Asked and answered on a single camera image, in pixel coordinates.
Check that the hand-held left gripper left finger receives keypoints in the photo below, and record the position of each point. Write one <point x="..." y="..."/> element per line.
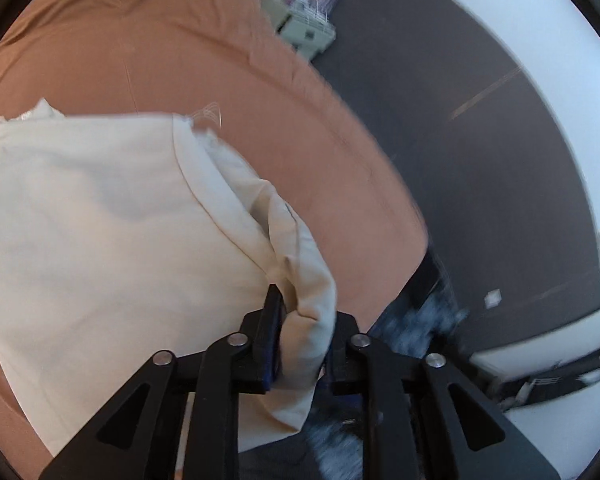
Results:
<point x="272" y="340"/>

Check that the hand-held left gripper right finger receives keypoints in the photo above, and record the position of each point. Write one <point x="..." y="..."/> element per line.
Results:
<point x="342" y="355"/>

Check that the cream white shirt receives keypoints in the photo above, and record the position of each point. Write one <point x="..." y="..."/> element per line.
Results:
<point x="105" y="260"/>

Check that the person's blue patterned pants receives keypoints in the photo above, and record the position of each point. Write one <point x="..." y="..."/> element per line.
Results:
<point x="410" y="325"/>

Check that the orange brown blanket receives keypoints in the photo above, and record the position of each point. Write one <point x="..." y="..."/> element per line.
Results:
<point x="230" y="85"/>

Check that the pale green nightstand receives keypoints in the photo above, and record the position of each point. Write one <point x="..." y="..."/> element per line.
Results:
<point x="300" y="35"/>

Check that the white wall socket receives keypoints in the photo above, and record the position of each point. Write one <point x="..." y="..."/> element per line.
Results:
<point x="492" y="299"/>

